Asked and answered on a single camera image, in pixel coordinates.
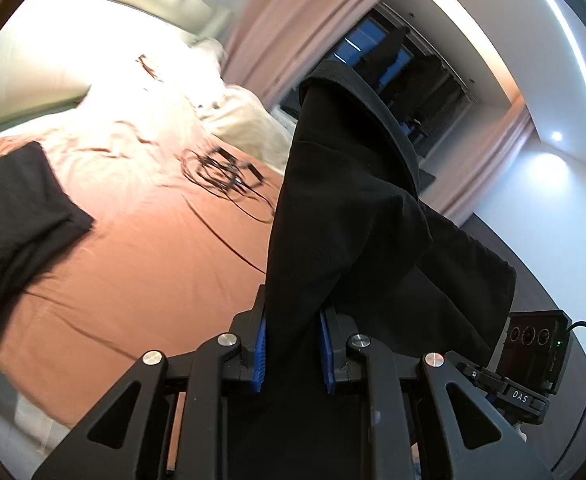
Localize folded black clothes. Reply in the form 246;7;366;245
0;141;96;343

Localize small brown item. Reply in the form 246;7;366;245
137;54;162;81

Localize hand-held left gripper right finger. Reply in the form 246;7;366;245
319;305;556;480

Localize black shirt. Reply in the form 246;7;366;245
225;27;518;480

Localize orange-brown blanket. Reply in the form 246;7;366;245
0;125;286;466

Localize beige blanket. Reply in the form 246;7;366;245
198;85;299;176

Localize ceiling light strip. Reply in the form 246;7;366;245
518;0;586;141

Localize white bed sheet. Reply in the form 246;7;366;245
88;37;231;128

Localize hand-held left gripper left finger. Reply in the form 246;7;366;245
32;285;269;480

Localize black tangled cable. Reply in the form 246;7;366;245
180;145;276;273

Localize hanging black jacket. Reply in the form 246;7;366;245
403;55;470;161

